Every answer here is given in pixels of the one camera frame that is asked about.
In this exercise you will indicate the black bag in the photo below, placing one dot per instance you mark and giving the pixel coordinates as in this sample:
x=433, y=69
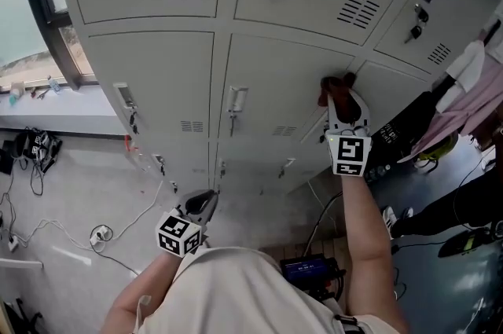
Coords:
x=408, y=120

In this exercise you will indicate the yellow-green helmet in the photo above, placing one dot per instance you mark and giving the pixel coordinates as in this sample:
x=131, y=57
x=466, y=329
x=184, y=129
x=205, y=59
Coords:
x=438, y=149

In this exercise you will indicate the pink garment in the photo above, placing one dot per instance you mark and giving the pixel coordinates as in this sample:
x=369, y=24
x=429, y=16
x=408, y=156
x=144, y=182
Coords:
x=463, y=104

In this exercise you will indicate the dark window frame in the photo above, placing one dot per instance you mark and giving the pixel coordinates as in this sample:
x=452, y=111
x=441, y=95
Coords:
x=47, y=10

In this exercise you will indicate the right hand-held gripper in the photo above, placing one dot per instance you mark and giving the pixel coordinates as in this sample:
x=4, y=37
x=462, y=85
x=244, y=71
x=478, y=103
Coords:
x=347, y=151

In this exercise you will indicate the dark red cloth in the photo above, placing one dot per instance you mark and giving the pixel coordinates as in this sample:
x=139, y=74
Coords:
x=335, y=84

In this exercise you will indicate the bunch of black keys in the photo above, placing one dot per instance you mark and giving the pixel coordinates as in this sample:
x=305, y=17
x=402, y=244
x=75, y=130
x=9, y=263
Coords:
x=417, y=24

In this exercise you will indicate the pile of black gear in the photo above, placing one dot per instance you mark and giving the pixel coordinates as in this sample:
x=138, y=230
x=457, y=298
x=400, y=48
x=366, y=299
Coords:
x=37, y=147

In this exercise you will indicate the bank of grey locker doors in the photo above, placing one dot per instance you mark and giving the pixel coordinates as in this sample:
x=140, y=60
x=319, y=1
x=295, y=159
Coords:
x=157, y=81

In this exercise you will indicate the black device with blue screen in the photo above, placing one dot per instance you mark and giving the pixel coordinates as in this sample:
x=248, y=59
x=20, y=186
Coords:
x=304, y=269

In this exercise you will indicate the white garment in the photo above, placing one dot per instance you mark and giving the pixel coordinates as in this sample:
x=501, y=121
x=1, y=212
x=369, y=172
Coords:
x=467, y=65

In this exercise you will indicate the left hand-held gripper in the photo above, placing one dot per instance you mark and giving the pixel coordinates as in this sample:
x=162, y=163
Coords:
x=177, y=232

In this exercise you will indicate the white plug adapter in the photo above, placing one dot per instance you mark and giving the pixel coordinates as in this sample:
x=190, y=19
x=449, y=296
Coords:
x=13, y=243

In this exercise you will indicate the clear plastic bottle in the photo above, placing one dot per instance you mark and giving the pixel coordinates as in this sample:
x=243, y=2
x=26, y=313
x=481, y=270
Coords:
x=54, y=85

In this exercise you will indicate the person's right forearm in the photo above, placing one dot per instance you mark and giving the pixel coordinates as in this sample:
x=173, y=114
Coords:
x=367, y=246

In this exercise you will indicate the person's white shirt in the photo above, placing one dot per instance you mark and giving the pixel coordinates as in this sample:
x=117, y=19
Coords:
x=236, y=297

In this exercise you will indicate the small red tool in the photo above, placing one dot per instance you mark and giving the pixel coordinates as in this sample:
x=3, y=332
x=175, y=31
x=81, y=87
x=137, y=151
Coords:
x=129, y=144

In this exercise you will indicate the white power strip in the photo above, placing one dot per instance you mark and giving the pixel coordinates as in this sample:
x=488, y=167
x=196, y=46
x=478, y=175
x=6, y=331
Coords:
x=99, y=235

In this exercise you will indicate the person's left forearm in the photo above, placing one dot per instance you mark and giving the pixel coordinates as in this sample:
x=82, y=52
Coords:
x=145, y=285

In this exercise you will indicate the black and yellow device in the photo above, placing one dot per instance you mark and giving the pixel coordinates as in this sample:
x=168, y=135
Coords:
x=465, y=244

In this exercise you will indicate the small dark locker key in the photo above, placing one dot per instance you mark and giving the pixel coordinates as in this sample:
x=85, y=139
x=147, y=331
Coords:
x=133, y=122
x=233, y=122

